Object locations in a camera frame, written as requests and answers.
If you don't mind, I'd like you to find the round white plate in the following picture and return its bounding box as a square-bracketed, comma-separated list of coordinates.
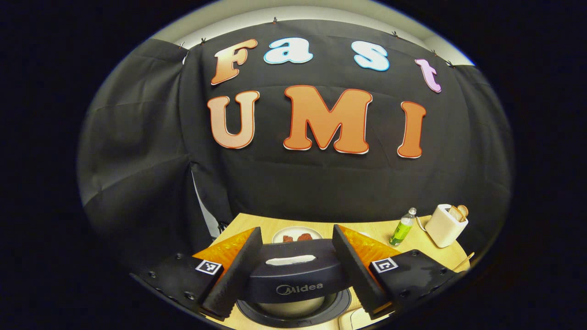
[272, 226, 324, 244]

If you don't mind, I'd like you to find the wooden spoon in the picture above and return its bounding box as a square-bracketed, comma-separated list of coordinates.
[453, 251, 476, 272]

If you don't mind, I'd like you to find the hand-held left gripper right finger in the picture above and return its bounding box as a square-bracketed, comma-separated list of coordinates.
[332, 224, 459, 320]

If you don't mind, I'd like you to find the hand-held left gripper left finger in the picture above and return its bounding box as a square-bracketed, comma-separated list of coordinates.
[131, 226, 263, 321]

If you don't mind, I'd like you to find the white toaster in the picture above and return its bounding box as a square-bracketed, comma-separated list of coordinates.
[425, 204, 469, 248]

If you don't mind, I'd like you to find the black rice cooker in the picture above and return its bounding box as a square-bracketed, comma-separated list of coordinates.
[236, 238, 353, 328]

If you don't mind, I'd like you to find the green drink bottle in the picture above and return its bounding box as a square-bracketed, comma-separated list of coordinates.
[389, 207, 417, 247]

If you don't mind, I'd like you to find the black backdrop cloth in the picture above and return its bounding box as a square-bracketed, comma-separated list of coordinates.
[77, 19, 514, 266]

